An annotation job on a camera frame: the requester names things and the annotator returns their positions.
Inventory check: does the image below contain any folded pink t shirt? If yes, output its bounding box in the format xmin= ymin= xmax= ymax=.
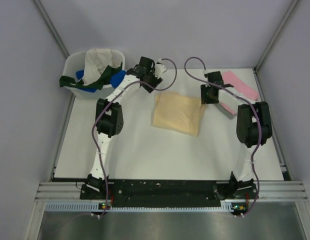
xmin=218 ymin=70 xmax=259 ymax=115

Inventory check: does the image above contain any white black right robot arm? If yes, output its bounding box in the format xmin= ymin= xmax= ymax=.
xmin=200 ymin=71 xmax=273 ymax=200

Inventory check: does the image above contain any dark green t shirt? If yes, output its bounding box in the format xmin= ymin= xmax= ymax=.
xmin=59 ymin=63 xmax=123 ymax=91

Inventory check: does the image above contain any right aluminium table edge rail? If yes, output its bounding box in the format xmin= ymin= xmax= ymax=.
xmin=252 ymin=68 xmax=292 ymax=181

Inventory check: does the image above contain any white slotted cable duct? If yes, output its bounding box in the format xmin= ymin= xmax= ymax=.
xmin=45 ymin=201 xmax=248 ymax=213

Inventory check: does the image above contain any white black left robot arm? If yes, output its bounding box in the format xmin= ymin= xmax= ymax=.
xmin=85 ymin=56 xmax=167 ymax=199

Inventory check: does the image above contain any cream yellow t shirt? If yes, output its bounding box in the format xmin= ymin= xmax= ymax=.
xmin=151 ymin=92 xmax=206 ymax=137

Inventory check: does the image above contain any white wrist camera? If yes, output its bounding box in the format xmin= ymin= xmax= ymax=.
xmin=203 ymin=70 xmax=211 ymax=78
xmin=154 ymin=58 xmax=167 ymax=78

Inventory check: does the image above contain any aluminium corner post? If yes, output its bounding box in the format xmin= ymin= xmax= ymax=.
xmin=31 ymin=0 xmax=70 ymax=59
xmin=253 ymin=0 xmax=302 ymax=73

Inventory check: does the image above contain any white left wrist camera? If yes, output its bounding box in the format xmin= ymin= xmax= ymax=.
xmin=154 ymin=58 xmax=167 ymax=78

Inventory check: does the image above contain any right aluminium corner post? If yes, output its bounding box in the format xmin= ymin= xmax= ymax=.
xmin=253 ymin=0 xmax=302 ymax=73

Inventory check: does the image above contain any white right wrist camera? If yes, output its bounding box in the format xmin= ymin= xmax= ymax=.
xmin=203 ymin=70 xmax=211 ymax=78

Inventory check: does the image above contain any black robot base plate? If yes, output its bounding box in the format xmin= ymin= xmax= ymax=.
xmin=80 ymin=179 xmax=255 ymax=208

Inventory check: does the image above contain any white crumpled t shirt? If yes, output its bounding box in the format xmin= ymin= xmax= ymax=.
xmin=82 ymin=48 xmax=123 ymax=85

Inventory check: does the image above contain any left aluminium corner post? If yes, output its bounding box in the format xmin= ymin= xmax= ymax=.
xmin=31 ymin=0 xmax=70 ymax=59

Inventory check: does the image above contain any white laundry basket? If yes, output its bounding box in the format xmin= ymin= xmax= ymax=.
xmin=62 ymin=49 xmax=126 ymax=100

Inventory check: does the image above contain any blue t shirt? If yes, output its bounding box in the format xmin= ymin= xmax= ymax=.
xmin=77 ymin=70 xmax=126 ymax=93

